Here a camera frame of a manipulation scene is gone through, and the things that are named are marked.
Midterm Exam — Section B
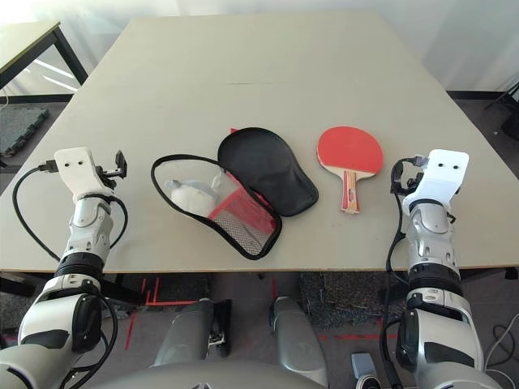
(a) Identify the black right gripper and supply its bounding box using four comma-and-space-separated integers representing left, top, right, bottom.
391, 158, 425, 198

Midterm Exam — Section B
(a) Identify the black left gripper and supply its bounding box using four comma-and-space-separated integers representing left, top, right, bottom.
95, 150, 129, 190

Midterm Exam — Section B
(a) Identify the red ping-pong paddle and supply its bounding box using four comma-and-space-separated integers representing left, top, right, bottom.
315, 126, 385, 215

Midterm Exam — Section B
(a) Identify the black red paddle case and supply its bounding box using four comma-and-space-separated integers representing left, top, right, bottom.
150, 126, 320, 261

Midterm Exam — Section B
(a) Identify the grey foam floor mat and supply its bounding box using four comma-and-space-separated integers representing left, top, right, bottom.
0, 105, 50, 159

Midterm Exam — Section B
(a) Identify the black stand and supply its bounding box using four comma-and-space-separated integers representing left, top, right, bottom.
484, 79, 519, 141

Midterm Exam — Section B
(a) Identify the dark speckled carpet tile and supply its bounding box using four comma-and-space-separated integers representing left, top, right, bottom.
299, 271, 406, 329

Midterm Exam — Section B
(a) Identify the silver left robot leg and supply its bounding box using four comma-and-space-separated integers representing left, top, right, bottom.
153, 297, 234, 370

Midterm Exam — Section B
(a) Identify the silver robot leg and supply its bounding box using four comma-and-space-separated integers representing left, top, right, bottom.
269, 296, 329, 386
153, 297, 234, 370

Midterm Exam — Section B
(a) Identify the grey blue foot pedal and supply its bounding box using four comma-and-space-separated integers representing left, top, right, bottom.
350, 352, 380, 382

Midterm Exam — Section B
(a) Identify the silver right robot leg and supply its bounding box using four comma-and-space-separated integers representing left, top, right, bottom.
269, 296, 329, 386

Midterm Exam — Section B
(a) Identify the grey robot torso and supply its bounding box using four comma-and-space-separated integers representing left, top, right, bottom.
92, 362, 325, 389

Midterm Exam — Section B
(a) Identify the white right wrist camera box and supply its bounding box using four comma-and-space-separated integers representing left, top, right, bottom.
401, 148, 471, 216

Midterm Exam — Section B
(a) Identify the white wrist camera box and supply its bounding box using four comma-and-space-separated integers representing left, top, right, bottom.
401, 148, 471, 216
54, 147, 113, 200

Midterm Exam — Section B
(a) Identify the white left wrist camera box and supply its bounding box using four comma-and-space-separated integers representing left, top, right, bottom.
54, 147, 113, 200

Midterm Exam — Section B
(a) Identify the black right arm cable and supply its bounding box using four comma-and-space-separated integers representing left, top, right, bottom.
379, 153, 431, 389

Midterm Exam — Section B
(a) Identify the side table with black frame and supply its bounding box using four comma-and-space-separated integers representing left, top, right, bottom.
0, 19, 89, 105

